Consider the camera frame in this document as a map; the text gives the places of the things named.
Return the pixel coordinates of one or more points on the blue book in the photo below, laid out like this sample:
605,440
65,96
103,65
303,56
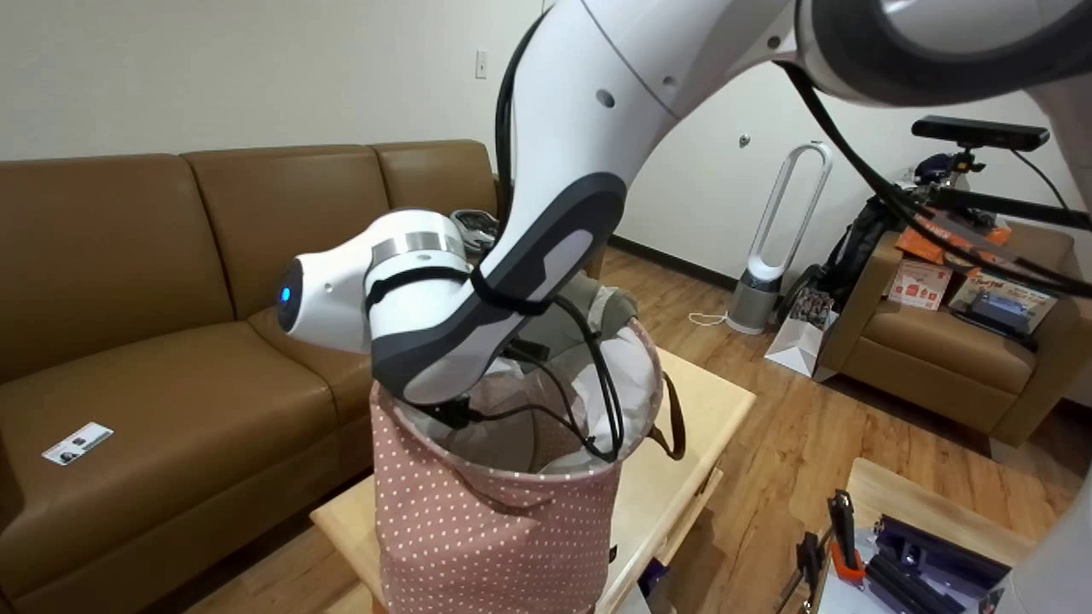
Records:
1006,305

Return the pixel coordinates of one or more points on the black upright machine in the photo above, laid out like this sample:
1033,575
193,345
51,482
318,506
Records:
859,257

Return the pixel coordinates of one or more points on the brown leather armchair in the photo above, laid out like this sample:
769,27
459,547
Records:
942,357

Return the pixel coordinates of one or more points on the brown leather sofa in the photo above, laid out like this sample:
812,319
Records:
147,398

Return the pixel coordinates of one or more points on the black pliers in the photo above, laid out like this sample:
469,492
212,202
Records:
806,568

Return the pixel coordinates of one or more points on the black bar camera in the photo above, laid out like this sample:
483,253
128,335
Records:
979,132

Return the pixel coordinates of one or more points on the small wooden side table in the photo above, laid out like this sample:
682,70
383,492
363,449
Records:
908,497

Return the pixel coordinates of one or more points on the bladeless tower fan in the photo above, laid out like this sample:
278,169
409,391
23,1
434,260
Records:
755,297

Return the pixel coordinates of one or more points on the black camera boom stand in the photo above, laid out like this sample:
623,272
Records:
1024,208

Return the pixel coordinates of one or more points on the small white card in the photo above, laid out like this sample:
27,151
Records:
77,446

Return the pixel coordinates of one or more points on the orange flat package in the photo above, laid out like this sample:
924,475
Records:
969,243

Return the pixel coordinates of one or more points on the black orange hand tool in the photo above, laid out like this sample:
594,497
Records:
843,532

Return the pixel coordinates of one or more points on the white light switch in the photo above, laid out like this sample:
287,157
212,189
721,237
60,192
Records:
481,65

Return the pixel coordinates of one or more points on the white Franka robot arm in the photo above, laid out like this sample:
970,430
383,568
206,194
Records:
593,104

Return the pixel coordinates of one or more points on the red white box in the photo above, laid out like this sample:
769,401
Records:
917,283

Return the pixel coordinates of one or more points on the pink polka dot laundry bag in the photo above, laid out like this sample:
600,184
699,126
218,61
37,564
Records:
491,532

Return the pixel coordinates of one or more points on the dark blue box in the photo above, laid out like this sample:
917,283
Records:
928,564

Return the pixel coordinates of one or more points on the light wooden table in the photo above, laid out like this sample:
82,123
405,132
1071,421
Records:
699,418

